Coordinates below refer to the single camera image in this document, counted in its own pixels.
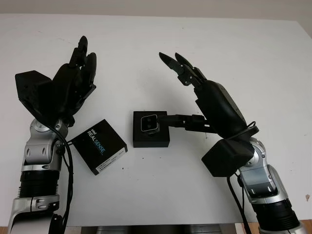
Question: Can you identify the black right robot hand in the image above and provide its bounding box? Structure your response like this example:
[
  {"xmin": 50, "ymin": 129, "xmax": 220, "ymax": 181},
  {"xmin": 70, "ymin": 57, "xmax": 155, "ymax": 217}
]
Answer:
[{"xmin": 158, "ymin": 52, "xmax": 250, "ymax": 140}]

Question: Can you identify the black camera box base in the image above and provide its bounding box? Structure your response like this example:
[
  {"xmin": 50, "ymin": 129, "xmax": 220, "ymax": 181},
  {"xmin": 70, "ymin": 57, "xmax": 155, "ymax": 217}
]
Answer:
[{"xmin": 133, "ymin": 110, "xmax": 170, "ymax": 149}]

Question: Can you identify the silver depth camera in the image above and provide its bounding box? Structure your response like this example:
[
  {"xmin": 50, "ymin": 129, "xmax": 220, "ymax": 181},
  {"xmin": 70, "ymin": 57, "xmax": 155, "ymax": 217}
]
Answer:
[{"xmin": 140, "ymin": 115, "xmax": 161, "ymax": 135}]

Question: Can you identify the black RealSense box lid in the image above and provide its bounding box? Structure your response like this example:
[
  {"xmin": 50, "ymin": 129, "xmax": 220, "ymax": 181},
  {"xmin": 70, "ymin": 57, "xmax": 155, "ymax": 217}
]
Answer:
[{"xmin": 70, "ymin": 118, "xmax": 128, "ymax": 176}]

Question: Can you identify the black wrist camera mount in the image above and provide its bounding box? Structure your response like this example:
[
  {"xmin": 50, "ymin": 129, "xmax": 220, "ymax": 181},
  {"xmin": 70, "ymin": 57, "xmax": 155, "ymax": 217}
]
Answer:
[
  {"xmin": 15, "ymin": 70, "xmax": 58, "ymax": 125},
  {"xmin": 201, "ymin": 137, "xmax": 254, "ymax": 178}
]

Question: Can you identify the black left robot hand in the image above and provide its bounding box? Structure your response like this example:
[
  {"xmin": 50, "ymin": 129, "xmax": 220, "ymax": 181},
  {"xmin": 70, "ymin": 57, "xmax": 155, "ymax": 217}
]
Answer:
[{"xmin": 47, "ymin": 36, "xmax": 98, "ymax": 128}]

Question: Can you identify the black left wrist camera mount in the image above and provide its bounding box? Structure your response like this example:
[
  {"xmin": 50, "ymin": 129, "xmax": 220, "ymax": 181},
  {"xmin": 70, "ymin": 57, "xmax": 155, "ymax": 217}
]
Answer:
[{"xmin": 15, "ymin": 70, "xmax": 58, "ymax": 125}]

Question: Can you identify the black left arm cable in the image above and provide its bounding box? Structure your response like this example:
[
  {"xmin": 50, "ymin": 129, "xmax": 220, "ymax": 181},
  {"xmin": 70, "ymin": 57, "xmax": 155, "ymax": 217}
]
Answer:
[{"xmin": 47, "ymin": 123, "xmax": 75, "ymax": 234}]

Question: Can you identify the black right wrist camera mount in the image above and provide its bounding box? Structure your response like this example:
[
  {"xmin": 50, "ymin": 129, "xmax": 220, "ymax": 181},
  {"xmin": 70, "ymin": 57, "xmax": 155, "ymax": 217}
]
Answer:
[{"xmin": 201, "ymin": 137, "xmax": 254, "ymax": 178}]

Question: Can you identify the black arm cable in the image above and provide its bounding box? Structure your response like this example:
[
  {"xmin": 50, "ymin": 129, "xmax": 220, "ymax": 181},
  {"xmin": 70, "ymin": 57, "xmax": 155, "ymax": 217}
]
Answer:
[
  {"xmin": 47, "ymin": 123, "xmax": 75, "ymax": 234},
  {"xmin": 226, "ymin": 121, "xmax": 259, "ymax": 234}
]

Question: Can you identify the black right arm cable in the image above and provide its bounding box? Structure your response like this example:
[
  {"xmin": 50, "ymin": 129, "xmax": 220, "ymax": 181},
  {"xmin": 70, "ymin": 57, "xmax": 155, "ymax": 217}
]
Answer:
[{"xmin": 226, "ymin": 121, "xmax": 259, "ymax": 234}]

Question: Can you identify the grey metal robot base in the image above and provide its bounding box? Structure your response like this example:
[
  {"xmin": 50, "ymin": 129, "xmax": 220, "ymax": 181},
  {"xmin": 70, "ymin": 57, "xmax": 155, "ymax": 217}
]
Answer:
[{"xmin": 81, "ymin": 225, "xmax": 237, "ymax": 234}]

